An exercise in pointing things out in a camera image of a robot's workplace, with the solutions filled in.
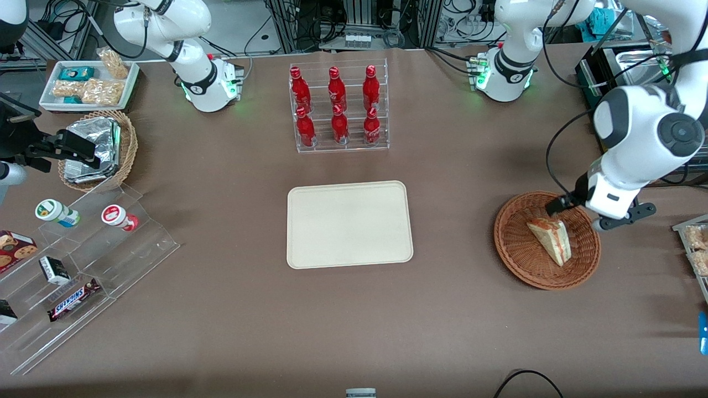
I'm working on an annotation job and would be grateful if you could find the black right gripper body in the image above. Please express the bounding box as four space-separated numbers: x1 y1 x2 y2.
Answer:
0 93 44 162

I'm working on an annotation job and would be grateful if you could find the triangular sandwich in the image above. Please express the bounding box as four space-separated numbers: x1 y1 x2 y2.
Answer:
526 217 572 268

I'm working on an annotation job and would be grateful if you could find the foil wrapped sandwich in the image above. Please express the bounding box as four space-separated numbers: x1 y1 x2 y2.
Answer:
65 117 122 166
63 159 120 185

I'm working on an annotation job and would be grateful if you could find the white rectangular snack tray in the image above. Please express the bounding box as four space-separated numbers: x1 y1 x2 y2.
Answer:
39 60 140 112

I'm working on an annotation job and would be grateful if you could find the light tan wicker basket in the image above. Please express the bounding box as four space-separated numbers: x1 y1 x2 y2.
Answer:
58 110 138 193

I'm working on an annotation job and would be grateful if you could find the brown wicker basket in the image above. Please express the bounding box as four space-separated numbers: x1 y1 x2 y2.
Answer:
493 191 602 291

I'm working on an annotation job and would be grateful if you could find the beige plastic tray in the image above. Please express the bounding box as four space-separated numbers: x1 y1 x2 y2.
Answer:
287 180 414 270

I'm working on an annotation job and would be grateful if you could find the small rice cracker bag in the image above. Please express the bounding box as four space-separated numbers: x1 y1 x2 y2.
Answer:
52 80 85 100

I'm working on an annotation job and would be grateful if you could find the green lid yogurt cup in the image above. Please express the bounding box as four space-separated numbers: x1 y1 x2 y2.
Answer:
35 198 81 228

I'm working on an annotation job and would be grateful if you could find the large rice cracker bag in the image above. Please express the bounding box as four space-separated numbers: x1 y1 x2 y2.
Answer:
81 78 126 106

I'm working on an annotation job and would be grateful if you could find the teal snack box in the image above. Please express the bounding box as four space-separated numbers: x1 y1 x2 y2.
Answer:
59 66 95 82

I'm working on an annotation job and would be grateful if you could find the red lid yogurt cup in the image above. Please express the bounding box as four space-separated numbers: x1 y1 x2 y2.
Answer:
101 204 139 232

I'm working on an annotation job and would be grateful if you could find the clear acrylic snack container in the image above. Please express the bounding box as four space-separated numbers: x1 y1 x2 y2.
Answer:
672 214 708 306

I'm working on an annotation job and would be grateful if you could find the clear bag of peanuts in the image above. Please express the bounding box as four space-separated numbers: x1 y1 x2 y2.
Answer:
96 47 129 80

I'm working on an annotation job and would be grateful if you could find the red cookie box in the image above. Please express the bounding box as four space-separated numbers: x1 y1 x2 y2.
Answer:
0 229 39 274

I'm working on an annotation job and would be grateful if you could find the black food warmer machine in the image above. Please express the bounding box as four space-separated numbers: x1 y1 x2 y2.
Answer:
575 43 708 188

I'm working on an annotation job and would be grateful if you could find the small black white box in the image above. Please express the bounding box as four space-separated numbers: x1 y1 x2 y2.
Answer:
39 255 71 286

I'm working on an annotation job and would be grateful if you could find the clear acrylic stepped shelf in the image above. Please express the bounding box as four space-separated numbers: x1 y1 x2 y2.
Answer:
0 182 181 377

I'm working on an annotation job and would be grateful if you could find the Snickers chocolate bar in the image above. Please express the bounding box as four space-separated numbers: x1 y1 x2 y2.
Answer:
47 277 102 323

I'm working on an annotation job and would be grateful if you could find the teal cloth bundle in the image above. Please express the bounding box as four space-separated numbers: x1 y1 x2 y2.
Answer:
588 8 634 35

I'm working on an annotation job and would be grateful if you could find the clear acrylic bottle rack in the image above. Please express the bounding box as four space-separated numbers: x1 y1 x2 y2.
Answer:
288 58 391 154

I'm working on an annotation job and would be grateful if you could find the red cola bottle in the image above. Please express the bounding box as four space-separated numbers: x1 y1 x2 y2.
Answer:
331 104 351 146
290 66 312 109
362 65 382 109
327 66 348 109
295 106 317 148
363 107 382 147

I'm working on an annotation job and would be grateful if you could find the black floor cable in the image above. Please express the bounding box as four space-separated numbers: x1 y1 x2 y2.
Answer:
493 369 564 398

